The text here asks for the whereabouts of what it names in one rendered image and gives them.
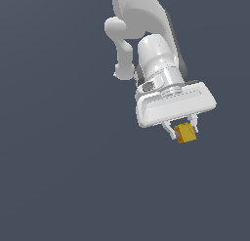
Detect yellow cube block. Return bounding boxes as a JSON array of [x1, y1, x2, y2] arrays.
[[173, 121, 198, 145]]

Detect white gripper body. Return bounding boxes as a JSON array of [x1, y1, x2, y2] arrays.
[[135, 80, 218, 129]]

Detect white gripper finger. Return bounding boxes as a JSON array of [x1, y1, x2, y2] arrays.
[[161, 120, 178, 141], [187, 113, 199, 135]]

